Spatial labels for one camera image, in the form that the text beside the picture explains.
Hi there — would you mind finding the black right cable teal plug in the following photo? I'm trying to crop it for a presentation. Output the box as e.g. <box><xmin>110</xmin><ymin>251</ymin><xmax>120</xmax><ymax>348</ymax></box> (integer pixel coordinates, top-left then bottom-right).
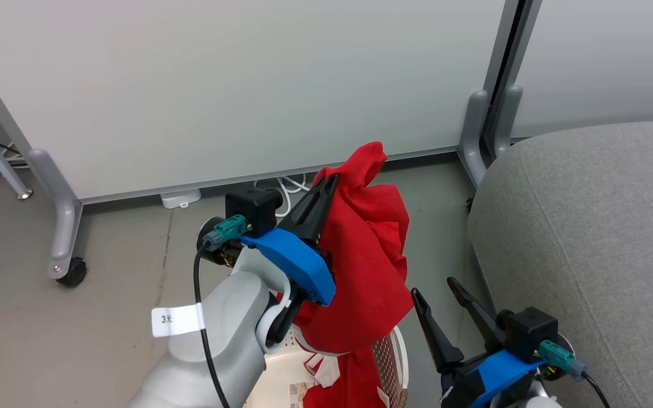
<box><xmin>538</xmin><ymin>339</ymin><xmax>612</xmax><ymax>408</ymax></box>

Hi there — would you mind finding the narrow white partition panel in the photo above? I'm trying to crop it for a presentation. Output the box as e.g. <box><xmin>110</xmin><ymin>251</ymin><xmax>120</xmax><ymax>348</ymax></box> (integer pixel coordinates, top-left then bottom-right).
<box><xmin>511</xmin><ymin>0</ymin><xmax>653</xmax><ymax>140</ymax></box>

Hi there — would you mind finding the black cable teal plug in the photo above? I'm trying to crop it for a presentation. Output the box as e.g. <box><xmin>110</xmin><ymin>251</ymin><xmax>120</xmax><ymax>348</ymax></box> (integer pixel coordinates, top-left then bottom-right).
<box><xmin>193</xmin><ymin>214</ymin><xmax>248</xmax><ymax>408</ymax></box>
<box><xmin>538</xmin><ymin>339</ymin><xmax>612</xmax><ymax>408</ymax></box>

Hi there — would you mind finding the printed sticker in basket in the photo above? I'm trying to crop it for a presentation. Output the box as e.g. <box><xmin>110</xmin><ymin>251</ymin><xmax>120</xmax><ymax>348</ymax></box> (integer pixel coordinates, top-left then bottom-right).
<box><xmin>289</xmin><ymin>381</ymin><xmax>319</xmax><ymax>408</ymax></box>

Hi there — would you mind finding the long grey partition foot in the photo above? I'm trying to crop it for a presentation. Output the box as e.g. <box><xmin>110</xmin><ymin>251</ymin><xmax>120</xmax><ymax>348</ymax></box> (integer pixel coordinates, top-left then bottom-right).
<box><xmin>28</xmin><ymin>148</ymin><xmax>84</xmax><ymax>281</ymax></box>

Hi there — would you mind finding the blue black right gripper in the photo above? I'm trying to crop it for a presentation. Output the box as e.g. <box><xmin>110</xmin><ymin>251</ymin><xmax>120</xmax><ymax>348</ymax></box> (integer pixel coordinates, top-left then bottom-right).
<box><xmin>411</xmin><ymin>276</ymin><xmax>546</xmax><ymax>408</ymax></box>

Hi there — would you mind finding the grey fabric sofa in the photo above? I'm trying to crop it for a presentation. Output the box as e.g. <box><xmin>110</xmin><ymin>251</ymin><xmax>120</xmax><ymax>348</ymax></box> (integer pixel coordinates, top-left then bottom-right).
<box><xmin>467</xmin><ymin>118</ymin><xmax>653</xmax><ymax>408</ymax></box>

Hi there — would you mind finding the black caster wheel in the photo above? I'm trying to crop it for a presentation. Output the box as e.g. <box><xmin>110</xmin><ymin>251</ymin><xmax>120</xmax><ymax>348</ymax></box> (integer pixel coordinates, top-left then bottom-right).
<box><xmin>57</xmin><ymin>257</ymin><xmax>88</xmax><ymax>287</ymax></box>

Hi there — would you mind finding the white looped floor cable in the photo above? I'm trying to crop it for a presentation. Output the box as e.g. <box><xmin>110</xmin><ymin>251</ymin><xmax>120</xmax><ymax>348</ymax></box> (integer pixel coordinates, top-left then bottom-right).
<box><xmin>253</xmin><ymin>174</ymin><xmax>312</xmax><ymax>219</ymax></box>

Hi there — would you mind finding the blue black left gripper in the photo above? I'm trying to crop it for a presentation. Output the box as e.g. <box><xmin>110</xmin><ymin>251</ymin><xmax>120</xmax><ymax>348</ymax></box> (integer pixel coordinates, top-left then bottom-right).
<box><xmin>241</xmin><ymin>174</ymin><xmax>340</xmax><ymax>347</ymax></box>

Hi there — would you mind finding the black left cable teal plug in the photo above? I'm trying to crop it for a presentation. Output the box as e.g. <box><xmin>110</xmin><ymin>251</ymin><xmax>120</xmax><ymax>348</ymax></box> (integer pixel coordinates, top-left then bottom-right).
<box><xmin>193</xmin><ymin>214</ymin><xmax>248</xmax><ymax>408</ymax></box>

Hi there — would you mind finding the grey curved partition foot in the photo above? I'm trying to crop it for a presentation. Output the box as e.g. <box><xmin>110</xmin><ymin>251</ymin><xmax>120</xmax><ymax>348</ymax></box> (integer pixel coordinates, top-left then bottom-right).
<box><xmin>493</xmin><ymin>85</ymin><xmax>524</xmax><ymax>160</ymax></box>
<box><xmin>457</xmin><ymin>90</ymin><xmax>492</xmax><ymax>188</ymax></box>

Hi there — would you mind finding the red garment with white trim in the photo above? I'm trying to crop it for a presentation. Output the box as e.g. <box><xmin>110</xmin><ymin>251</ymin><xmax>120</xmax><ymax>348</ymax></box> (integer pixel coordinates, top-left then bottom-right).
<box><xmin>292</xmin><ymin>142</ymin><xmax>415</xmax><ymax>408</ymax></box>

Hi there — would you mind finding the large white partition panel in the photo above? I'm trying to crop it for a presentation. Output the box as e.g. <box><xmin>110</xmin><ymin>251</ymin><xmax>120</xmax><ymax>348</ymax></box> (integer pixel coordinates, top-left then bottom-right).
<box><xmin>0</xmin><ymin>0</ymin><xmax>523</xmax><ymax>205</ymax></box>

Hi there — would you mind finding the small white floor adapter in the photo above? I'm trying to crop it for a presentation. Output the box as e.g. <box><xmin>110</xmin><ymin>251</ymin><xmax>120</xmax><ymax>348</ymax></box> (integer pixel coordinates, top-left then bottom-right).
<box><xmin>160</xmin><ymin>189</ymin><xmax>202</xmax><ymax>210</ymax></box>

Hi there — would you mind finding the cream perforated laundry basket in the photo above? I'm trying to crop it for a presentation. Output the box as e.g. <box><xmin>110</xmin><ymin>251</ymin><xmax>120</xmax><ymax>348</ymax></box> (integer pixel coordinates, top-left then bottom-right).
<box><xmin>244</xmin><ymin>326</ymin><xmax>410</xmax><ymax>408</ymax></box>

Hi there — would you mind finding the white paper cable label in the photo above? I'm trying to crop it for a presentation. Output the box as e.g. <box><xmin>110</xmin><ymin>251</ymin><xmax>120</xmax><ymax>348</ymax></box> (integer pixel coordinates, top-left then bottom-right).
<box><xmin>151</xmin><ymin>303</ymin><xmax>206</xmax><ymax>338</ymax></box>

